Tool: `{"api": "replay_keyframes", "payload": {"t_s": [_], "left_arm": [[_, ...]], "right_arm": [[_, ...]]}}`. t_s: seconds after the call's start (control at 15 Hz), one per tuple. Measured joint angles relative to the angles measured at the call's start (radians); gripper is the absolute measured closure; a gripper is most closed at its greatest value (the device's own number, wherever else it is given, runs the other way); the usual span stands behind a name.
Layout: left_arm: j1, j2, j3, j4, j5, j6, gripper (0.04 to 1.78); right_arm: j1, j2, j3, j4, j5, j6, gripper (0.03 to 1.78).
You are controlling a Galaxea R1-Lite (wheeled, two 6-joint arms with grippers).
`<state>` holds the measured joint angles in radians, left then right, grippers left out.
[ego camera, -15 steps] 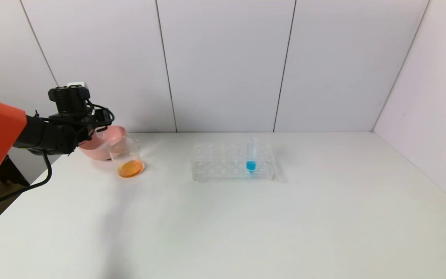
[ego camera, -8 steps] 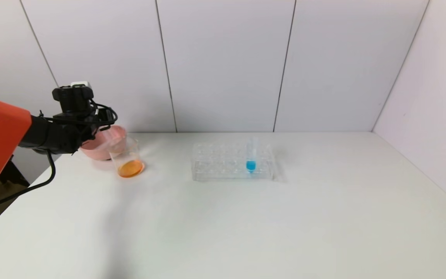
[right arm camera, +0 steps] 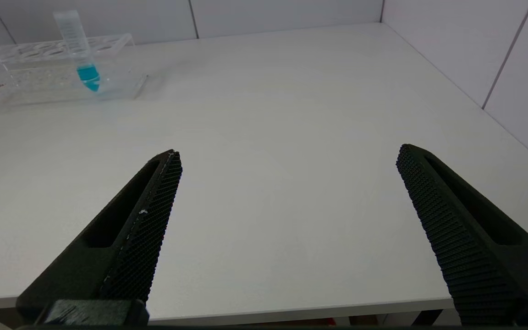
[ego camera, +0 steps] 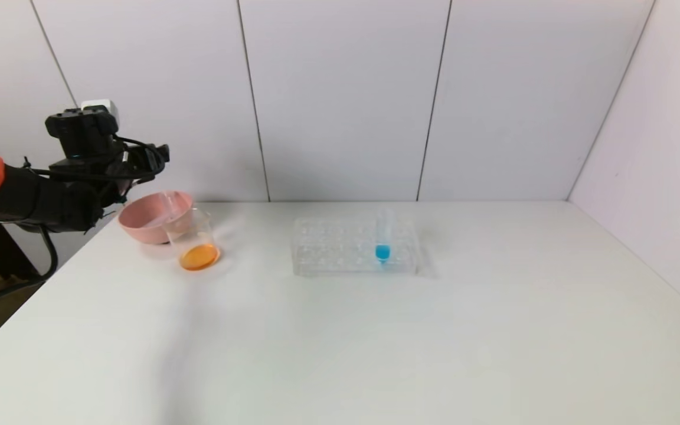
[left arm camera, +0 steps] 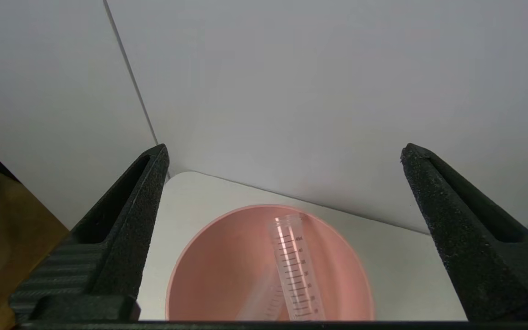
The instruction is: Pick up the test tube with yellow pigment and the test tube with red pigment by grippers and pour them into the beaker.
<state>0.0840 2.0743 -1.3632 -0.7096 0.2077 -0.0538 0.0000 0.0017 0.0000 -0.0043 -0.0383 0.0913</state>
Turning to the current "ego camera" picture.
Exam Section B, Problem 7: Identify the blue pigment test tube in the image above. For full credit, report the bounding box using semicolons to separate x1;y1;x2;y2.
375;207;395;266

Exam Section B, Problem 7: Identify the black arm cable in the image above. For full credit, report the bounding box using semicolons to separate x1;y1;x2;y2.
0;137;166;313

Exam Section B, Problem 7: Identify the clear glass beaker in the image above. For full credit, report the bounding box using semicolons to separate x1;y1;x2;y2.
165;209;221;272

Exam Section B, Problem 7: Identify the clear acrylic test tube rack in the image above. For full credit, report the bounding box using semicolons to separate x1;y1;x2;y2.
291;216;420;276

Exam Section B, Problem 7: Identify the pink plastic bowl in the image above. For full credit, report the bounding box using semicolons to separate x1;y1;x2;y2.
118;191;195;246

